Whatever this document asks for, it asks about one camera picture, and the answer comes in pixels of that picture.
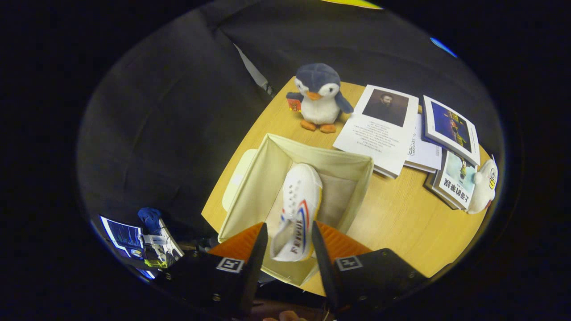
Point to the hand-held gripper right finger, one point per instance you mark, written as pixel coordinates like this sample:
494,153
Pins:
379,276

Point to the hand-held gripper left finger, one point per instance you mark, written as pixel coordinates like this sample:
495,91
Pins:
214,281

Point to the white canvas shoe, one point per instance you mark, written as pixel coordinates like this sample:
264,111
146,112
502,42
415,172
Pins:
301,191

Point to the beige fabric storage box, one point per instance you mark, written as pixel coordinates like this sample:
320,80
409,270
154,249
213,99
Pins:
267,178

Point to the white and black equipment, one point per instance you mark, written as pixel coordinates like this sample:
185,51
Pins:
165,249

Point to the blue cloth object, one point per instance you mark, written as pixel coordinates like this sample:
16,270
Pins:
149,218

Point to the computer screen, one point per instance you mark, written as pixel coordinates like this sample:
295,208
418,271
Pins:
120,236

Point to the book with light blue cover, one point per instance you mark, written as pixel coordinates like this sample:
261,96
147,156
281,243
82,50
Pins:
455,183

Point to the plain white book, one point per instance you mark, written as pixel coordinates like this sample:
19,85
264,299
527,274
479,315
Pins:
424,151

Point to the white book with portrait cover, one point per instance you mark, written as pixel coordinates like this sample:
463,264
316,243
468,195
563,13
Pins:
379,138

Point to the white duck plush toy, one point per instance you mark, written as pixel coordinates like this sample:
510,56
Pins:
486,187

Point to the book with dark blue cover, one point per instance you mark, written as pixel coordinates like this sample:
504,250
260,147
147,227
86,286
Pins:
453,127

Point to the blue penguin plush toy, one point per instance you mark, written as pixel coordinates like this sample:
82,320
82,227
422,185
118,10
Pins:
319,107

